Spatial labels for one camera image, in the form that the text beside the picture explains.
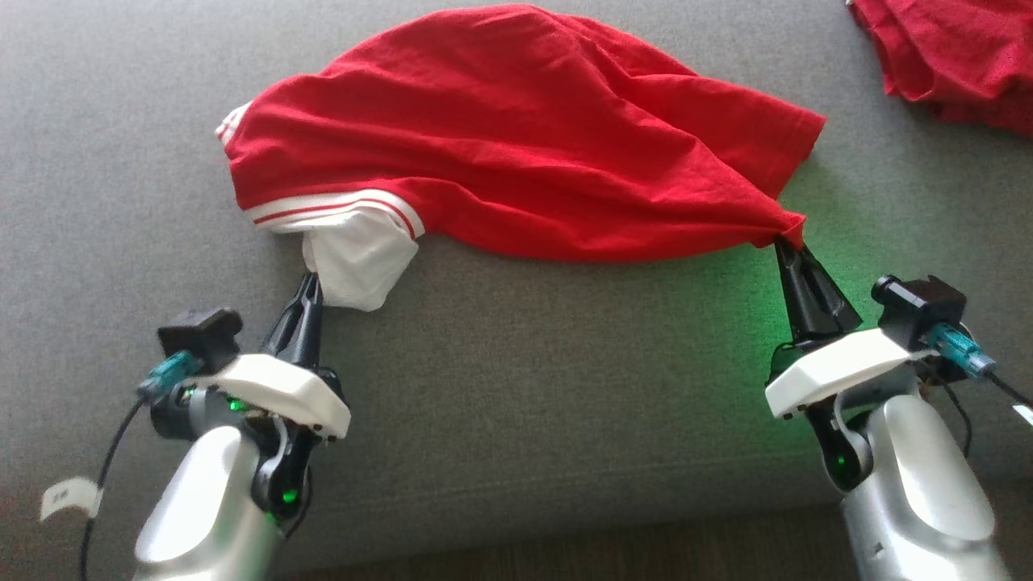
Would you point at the teal right camera connector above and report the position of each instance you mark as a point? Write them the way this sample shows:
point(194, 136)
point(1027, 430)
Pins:
point(960, 349)

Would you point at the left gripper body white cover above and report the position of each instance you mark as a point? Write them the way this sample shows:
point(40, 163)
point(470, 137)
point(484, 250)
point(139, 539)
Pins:
point(282, 395)

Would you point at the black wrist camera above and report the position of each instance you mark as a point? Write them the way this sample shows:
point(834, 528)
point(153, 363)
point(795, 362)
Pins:
point(202, 335)
point(920, 307)

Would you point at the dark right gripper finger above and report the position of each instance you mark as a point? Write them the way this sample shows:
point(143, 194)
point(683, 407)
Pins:
point(827, 311)
point(797, 307)

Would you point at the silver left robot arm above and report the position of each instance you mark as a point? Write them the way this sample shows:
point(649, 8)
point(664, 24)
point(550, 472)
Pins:
point(210, 508)

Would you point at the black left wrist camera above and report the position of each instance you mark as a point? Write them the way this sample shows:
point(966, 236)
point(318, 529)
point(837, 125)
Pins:
point(202, 335)

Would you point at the red shirt with white sleeves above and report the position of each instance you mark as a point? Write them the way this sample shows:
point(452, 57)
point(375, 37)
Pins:
point(524, 137)

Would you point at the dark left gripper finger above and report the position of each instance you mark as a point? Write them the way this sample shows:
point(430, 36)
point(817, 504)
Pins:
point(290, 331)
point(315, 331)

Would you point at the teal camera connector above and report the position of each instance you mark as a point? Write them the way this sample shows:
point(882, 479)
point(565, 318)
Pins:
point(960, 349)
point(169, 373)

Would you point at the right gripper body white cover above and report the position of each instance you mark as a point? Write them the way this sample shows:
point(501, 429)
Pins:
point(839, 363)

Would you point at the large grey sofa ottoman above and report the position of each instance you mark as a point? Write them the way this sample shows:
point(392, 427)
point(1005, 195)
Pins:
point(516, 387)

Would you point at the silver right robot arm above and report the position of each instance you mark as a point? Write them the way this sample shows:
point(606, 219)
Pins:
point(920, 484)

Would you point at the red shorts with white trim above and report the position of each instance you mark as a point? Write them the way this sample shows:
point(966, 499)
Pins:
point(960, 56)

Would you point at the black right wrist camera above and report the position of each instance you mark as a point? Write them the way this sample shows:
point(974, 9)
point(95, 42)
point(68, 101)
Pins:
point(920, 307)

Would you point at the teal left camera connector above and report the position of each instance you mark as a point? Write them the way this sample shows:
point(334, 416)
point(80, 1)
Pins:
point(169, 373)

